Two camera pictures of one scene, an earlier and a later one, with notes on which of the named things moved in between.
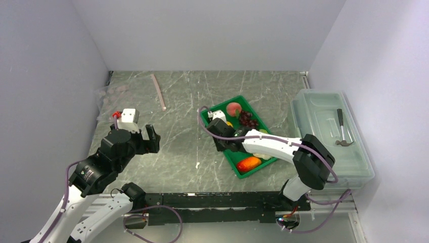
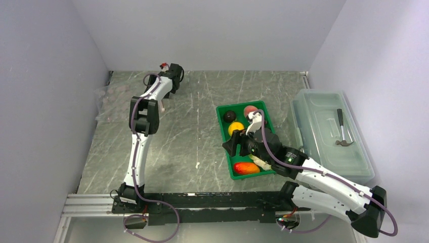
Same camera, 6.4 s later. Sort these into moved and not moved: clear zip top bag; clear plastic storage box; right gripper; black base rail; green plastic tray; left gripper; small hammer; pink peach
Moved: pink peach; right gripper; left gripper; green plastic tray
Not moved: clear plastic storage box; clear zip top bag; black base rail; small hammer
